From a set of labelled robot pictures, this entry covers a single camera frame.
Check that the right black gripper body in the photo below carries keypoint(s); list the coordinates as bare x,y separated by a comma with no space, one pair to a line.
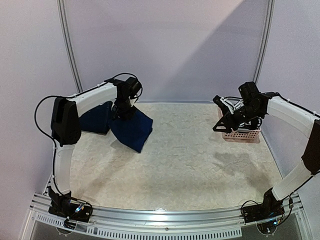
231,120

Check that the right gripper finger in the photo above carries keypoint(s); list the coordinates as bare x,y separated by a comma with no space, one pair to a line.
222,129
226,120

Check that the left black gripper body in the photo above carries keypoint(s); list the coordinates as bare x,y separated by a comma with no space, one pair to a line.
122,108

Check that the blue garment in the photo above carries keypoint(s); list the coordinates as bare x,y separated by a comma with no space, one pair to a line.
133,132

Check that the dark blue denim jeans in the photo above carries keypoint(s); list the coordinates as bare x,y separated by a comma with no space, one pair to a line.
96,120

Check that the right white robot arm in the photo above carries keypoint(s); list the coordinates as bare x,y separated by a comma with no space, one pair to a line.
258,105

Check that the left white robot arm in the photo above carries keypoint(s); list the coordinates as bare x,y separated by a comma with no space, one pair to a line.
65,125

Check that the pink plastic laundry basket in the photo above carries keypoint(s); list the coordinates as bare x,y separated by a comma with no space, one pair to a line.
247,131

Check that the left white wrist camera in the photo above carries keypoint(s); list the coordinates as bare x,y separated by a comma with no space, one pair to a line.
133,99

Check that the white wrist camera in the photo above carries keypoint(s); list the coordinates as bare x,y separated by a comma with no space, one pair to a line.
133,99
228,104

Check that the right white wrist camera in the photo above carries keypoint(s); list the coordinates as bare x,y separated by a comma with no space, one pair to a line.
228,104

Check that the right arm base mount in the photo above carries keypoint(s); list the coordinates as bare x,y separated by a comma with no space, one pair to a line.
268,215

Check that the right aluminium frame post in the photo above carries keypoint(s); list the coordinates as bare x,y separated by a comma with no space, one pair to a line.
264,40

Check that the aluminium frame post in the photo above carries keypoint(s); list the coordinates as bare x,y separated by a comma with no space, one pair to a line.
264,40
62,11

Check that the aluminium front rail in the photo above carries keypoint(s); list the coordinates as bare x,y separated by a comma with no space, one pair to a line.
124,224

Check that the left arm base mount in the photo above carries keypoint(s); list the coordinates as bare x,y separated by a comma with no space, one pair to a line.
69,207

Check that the left aluminium frame post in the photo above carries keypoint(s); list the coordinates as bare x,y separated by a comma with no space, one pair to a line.
62,11

